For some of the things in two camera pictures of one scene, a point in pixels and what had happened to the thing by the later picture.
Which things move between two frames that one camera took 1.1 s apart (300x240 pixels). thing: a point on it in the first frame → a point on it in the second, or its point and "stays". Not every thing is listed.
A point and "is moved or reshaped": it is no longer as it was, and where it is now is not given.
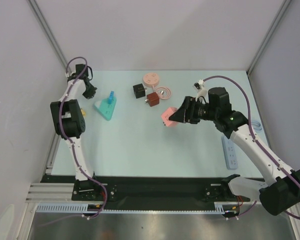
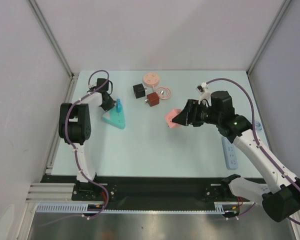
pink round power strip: [151, 79] stays
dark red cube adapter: [153, 99] stays
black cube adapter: [139, 90] stays
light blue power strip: [230, 153] stays
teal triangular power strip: [104, 108] is moved or reshaped
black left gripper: [89, 95] → [106, 108]
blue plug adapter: [111, 97] → [119, 105]
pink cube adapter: [165, 115] is moved or reshaped
